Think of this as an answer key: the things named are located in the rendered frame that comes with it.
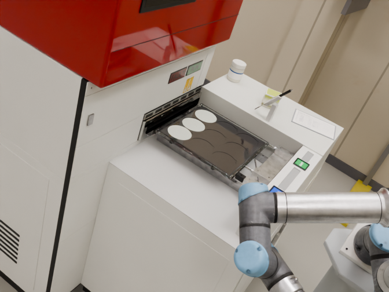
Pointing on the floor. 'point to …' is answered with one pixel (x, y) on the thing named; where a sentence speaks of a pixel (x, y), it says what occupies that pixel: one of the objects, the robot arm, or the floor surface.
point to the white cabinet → (157, 245)
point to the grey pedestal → (342, 268)
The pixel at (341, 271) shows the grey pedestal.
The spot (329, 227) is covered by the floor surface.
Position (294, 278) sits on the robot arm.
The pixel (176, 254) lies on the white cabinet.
